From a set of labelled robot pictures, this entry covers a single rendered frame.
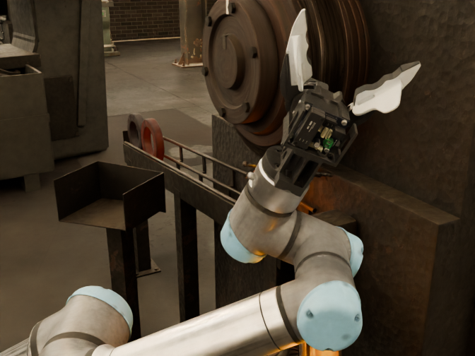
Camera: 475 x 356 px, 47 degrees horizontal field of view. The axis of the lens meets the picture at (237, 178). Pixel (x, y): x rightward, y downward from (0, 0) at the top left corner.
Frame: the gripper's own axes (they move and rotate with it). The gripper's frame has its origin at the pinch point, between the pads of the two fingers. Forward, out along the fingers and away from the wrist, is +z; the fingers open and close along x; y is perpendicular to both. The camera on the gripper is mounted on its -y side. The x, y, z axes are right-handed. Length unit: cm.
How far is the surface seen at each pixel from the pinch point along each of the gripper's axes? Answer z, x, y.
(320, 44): -17.2, -5.9, -40.2
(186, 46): -323, 12, -687
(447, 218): -30, -38, -19
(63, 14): -159, 100, -297
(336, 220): -48, -26, -31
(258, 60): -26.2, 3.3, -42.4
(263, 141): -46, -7, -48
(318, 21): -14.0, -3.9, -42.7
